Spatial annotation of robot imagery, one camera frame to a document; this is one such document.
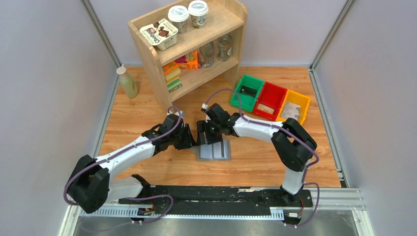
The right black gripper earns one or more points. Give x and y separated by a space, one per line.
206 132

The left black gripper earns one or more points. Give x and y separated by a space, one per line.
186 137

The white credit card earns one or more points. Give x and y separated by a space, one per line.
290 113
289 105

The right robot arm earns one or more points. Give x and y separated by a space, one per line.
294 146

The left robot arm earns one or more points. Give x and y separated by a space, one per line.
92 182

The black card in green bin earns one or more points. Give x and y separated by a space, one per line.
248 91

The tan card in red bin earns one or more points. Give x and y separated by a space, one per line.
264 108

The green plastic bin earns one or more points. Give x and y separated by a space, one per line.
248 102

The stacked sponges pack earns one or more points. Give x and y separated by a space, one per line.
172 72

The orange snack package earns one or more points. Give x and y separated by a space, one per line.
189 61

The red plastic bin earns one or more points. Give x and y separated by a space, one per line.
272 96

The left clear glass jar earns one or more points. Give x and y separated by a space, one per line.
206 55

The clear glass jar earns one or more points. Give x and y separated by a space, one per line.
206 55
224 44

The green squeeze bottle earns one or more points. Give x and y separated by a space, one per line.
127 82

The wooden shelf unit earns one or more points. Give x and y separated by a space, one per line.
224 16

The right clear glass jar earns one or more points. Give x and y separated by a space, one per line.
224 44

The yellow plastic bin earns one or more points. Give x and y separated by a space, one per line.
299 99

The Chobani yogurt pack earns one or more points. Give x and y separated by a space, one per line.
162 34

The left paper coffee cup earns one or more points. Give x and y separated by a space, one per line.
179 15

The paper coffee cup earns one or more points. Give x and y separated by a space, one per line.
179 15
198 10

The right paper coffee cup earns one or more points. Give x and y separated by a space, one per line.
198 10

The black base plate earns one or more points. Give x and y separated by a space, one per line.
224 201

